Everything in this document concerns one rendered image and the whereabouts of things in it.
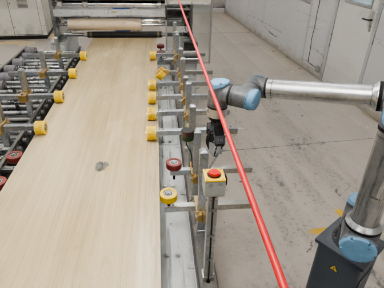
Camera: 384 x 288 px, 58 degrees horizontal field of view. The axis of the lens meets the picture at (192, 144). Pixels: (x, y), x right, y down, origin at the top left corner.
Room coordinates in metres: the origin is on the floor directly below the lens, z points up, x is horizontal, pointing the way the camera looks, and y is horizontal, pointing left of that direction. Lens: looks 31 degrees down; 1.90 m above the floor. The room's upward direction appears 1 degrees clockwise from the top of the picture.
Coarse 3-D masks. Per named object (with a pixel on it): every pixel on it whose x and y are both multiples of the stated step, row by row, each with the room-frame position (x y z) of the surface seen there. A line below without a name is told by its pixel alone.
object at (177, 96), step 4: (156, 96) 2.22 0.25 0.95; (160, 96) 2.20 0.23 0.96; (164, 96) 2.21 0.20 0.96; (168, 96) 2.21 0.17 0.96; (172, 96) 2.21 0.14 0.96; (176, 96) 2.22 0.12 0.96; (180, 96) 2.22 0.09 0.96; (192, 96) 2.23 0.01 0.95; (196, 96) 2.23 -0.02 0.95; (200, 96) 2.23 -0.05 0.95; (204, 96) 2.24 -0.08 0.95
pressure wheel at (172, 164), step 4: (168, 160) 1.49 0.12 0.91; (172, 160) 1.50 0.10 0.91; (176, 160) 1.50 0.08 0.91; (180, 160) 1.50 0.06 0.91; (168, 164) 1.46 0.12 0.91; (172, 164) 1.46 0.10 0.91; (176, 164) 1.46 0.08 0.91; (180, 164) 1.46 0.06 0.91; (168, 168) 1.45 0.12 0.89; (172, 168) 1.44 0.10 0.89; (176, 168) 1.44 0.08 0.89; (180, 168) 1.46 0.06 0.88
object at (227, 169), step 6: (186, 168) 1.49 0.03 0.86; (216, 168) 1.50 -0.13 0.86; (222, 168) 1.50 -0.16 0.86; (228, 168) 1.50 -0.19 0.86; (234, 168) 1.50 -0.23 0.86; (246, 168) 1.51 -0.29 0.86; (252, 168) 1.51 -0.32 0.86; (174, 174) 1.46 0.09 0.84; (180, 174) 1.47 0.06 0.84; (186, 174) 1.47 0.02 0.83
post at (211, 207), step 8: (208, 200) 0.93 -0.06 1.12; (208, 208) 0.93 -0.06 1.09; (216, 208) 0.93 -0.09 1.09; (208, 216) 0.93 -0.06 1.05; (216, 216) 0.93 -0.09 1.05; (208, 224) 0.93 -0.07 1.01; (216, 224) 0.93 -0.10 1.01; (208, 232) 0.93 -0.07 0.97; (208, 240) 0.93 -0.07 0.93; (208, 248) 0.93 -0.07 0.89; (208, 256) 0.93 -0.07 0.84; (208, 264) 0.93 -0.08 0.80; (208, 272) 0.92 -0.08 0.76
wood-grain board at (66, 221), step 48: (96, 48) 3.54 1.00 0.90; (144, 48) 3.58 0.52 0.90; (96, 96) 2.31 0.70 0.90; (144, 96) 2.33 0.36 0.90; (48, 144) 1.63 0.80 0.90; (96, 144) 1.65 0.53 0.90; (144, 144) 1.66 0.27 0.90; (0, 192) 1.21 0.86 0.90; (48, 192) 1.22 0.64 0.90; (96, 192) 1.23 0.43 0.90; (144, 192) 1.24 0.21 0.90; (0, 240) 0.93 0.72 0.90; (48, 240) 0.94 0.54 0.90; (96, 240) 0.94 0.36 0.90; (144, 240) 0.95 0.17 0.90
